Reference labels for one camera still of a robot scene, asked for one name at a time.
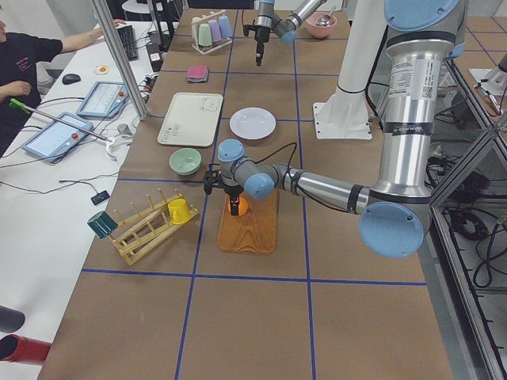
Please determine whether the person in black shirt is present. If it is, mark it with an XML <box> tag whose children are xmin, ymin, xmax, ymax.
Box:
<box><xmin>0</xmin><ymin>23</ymin><xmax>103</xmax><ymax>153</ymax></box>

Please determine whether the pink bowl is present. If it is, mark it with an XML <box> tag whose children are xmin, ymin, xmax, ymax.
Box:
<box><xmin>304</xmin><ymin>12</ymin><xmax>337</xmax><ymax>39</ymax></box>

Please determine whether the cream bear tray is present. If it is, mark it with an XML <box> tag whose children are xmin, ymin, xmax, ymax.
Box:
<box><xmin>157</xmin><ymin>92</ymin><xmax>223</xmax><ymax>147</ymax></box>

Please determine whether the white round plate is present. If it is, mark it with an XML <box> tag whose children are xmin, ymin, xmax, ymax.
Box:
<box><xmin>230</xmin><ymin>107</ymin><xmax>276</xmax><ymax>140</ymax></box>

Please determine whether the black keyboard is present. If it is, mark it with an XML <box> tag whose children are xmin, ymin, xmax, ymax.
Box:
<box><xmin>116</xmin><ymin>25</ymin><xmax>139</xmax><ymax>61</ymax></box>

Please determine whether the teach pendant tablet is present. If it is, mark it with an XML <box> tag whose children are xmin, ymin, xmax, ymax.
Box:
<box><xmin>76</xmin><ymin>82</ymin><xmax>128</xmax><ymax>119</ymax></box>
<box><xmin>21</xmin><ymin>112</ymin><xmax>94</xmax><ymax>163</ymax></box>

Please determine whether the green tipped metal rod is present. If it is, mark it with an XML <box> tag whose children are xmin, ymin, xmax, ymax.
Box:
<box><xmin>9</xmin><ymin>98</ymin><xmax>116</xmax><ymax>144</ymax></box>

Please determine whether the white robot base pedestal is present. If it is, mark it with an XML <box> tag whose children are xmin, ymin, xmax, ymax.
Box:
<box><xmin>314</xmin><ymin>0</ymin><xmax>387</xmax><ymax>140</ymax></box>

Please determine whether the black computer mouse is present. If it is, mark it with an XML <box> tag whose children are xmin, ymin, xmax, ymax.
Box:
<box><xmin>62</xmin><ymin>74</ymin><xmax>82</xmax><ymax>86</ymax></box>

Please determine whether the white cup rack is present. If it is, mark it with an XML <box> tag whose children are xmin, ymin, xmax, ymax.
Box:
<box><xmin>191</xmin><ymin>9</ymin><xmax>233</xmax><ymax>55</ymax></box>

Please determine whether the wooden drying rack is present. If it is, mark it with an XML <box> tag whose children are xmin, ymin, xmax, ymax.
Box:
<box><xmin>107</xmin><ymin>188</ymin><xmax>199</xmax><ymax>265</ymax></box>

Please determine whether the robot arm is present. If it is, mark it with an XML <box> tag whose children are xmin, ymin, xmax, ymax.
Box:
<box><xmin>243</xmin><ymin>0</ymin><xmax>326</xmax><ymax>67</ymax></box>
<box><xmin>217</xmin><ymin>1</ymin><xmax>468</xmax><ymax>258</ymax></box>

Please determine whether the metal spoon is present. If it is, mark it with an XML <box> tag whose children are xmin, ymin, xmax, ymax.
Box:
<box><xmin>315</xmin><ymin>6</ymin><xmax>337</xmax><ymax>27</ymax></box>

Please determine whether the aluminium frame post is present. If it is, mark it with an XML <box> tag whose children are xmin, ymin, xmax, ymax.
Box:
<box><xmin>90</xmin><ymin>0</ymin><xmax>148</xmax><ymax>121</ymax></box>

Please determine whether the wooden cutting board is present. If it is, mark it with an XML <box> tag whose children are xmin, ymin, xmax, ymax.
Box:
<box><xmin>217</xmin><ymin>190</ymin><xmax>279</xmax><ymax>255</ymax></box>

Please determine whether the dark green cup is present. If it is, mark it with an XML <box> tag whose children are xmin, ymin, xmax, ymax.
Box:
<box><xmin>87</xmin><ymin>211</ymin><xmax>118</xmax><ymax>238</ymax></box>

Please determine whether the blue cup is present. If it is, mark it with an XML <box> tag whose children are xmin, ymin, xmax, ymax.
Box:
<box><xmin>218</xmin><ymin>14</ymin><xmax>232</xmax><ymax>40</ymax></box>

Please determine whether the purple cup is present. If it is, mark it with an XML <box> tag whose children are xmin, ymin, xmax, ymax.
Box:
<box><xmin>208</xmin><ymin>19</ymin><xmax>222</xmax><ymax>45</ymax></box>

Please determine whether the orange fruit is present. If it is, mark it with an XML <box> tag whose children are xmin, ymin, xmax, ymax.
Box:
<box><xmin>227</xmin><ymin>196</ymin><xmax>249</xmax><ymax>216</ymax></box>

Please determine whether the yellow cup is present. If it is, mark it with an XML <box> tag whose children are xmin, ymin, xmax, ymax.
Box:
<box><xmin>167</xmin><ymin>198</ymin><xmax>191</xmax><ymax>225</ymax></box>

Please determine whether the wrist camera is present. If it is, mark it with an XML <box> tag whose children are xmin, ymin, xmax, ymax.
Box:
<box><xmin>203</xmin><ymin>163</ymin><xmax>223</xmax><ymax>195</ymax></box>
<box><xmin>242</xmin><ymin>24</ymin><xmax>257</xmax><ymax>36</ymax></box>

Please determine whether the far teach pendant tablet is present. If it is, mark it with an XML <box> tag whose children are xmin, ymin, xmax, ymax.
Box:
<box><xmin>76</xmin><ymin>82</ymin><xmax>128</xmax><ymax>119</ymax></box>

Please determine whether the near teach pendant tablet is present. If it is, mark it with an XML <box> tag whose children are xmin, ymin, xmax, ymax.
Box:
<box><xmin>21</xmin><ymin>112</ymin><xmax>94</xmax><ymax>163</ymax></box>

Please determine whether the small black sensor device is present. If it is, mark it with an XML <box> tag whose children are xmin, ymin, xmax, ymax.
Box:
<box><xmin>90</xmin><ymin>191</ymin><xmax>110</xmax><ymax>206</ymax></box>

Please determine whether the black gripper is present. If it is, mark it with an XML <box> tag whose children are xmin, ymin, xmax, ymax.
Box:
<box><xmin>223</xmin><ymin>184</ymin><xmax>242</xmax><ymax>216</ymax></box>
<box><xmin>254</xmin><ymin>25</ymin><xmax>270</xmax><ymax>67</ymax></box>

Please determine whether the green bowl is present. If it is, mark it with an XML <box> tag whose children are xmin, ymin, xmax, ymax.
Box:
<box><xmin>169</xmin><ymin>147</ymin><xmax>202</xmax><ymax>176</ymax></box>

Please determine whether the red cylinder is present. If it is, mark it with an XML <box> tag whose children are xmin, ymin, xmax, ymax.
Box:
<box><xmin>1</xmin><ymin>334</ymin><xmax>51</xmax><ymax>366</ymax></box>

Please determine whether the grey cloth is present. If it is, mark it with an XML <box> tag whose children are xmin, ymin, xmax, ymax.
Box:
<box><xmin>186</xmin><ymin>66</ymin><xmax>210</xmax><ymax>84</ymax></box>

